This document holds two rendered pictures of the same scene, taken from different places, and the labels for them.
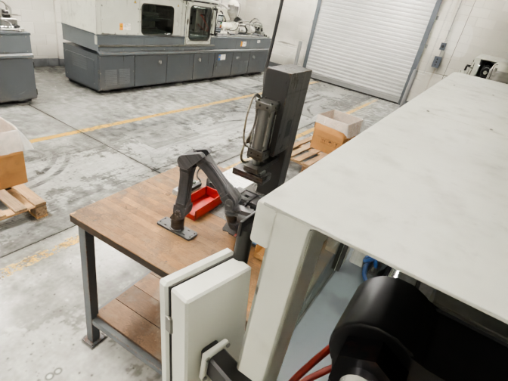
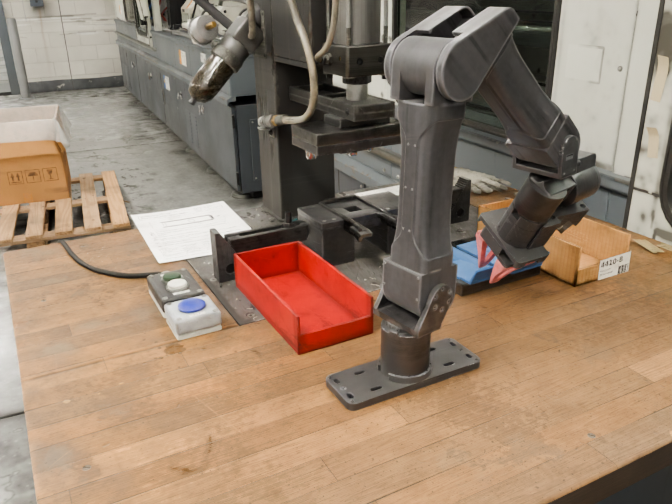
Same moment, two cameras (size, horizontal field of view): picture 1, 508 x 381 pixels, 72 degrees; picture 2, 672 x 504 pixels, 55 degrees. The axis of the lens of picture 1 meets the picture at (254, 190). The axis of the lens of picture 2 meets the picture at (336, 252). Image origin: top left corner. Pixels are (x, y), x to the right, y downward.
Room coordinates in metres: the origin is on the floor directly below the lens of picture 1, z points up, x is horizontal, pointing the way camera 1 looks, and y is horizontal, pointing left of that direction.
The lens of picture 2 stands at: (0.98, 0.93, 1.37)
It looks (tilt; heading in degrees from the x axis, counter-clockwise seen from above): 23 degrees down; 308
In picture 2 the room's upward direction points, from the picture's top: 1 degrees counter-clockwise
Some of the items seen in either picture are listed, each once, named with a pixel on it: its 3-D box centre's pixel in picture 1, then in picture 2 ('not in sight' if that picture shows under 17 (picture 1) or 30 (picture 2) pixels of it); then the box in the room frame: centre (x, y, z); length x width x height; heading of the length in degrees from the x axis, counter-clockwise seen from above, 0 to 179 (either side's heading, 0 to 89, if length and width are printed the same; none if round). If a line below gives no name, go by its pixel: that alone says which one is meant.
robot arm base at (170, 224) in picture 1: (177, 222); (405, 348); (1.35, 0.33, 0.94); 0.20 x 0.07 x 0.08; 66
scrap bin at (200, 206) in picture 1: (200, 202); (298, 290); (1.58, 0.27, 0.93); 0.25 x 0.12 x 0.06; 156
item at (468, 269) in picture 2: not in sight; (462, 258); (1.43, 0.02, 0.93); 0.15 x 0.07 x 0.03; 157
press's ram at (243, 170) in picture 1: (261, 152); (330, 70); (1.72, 0.00, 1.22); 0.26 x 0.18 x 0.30; 156
